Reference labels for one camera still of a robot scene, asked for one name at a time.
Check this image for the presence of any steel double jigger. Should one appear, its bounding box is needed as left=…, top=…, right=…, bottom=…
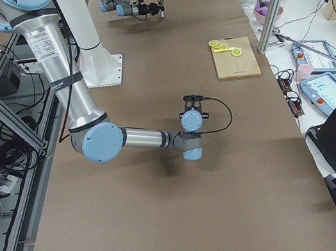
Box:
left=157, top=0, right=165, bottom=18

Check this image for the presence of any yellow plastic knife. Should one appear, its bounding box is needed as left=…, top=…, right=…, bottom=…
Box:
left=213, top=47, right=239, bottom=53

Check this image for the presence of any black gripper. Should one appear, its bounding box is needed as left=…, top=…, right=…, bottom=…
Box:
left=179, top=101, right=209, bottom=123
left=138, top=0, right=164, bottom=16

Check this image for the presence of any black camera cable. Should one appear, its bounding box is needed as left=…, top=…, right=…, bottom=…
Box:
left=195, top=92, right=235, bottom=136

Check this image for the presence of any long reacher grabber tool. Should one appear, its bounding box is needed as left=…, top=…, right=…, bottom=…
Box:
left=272, top=29, right=336, bottom=63

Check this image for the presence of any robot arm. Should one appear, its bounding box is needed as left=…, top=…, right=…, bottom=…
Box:
left=0, top=0, right=205, bottom=163
left=99, top=0, right=165, bottom=21

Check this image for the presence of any pink cup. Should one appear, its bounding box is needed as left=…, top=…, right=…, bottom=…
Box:
left=296, top=63, right=313, bottom=82

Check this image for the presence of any pink bowl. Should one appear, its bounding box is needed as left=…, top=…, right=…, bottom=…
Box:
left=253, top=3, right=284, bottom=25

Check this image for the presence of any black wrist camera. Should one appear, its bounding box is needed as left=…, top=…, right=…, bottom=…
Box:
left=183, top=94, right=205, bottom=102

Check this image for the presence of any wooden cutting board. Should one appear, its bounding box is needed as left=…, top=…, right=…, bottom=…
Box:
left=210, top=37, right=262, bottom=79

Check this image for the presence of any blue teach pendant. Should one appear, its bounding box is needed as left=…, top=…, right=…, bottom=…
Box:
left=291, top=40, right=336, bottom=74
left=299, top=72, right=336, bottom=116

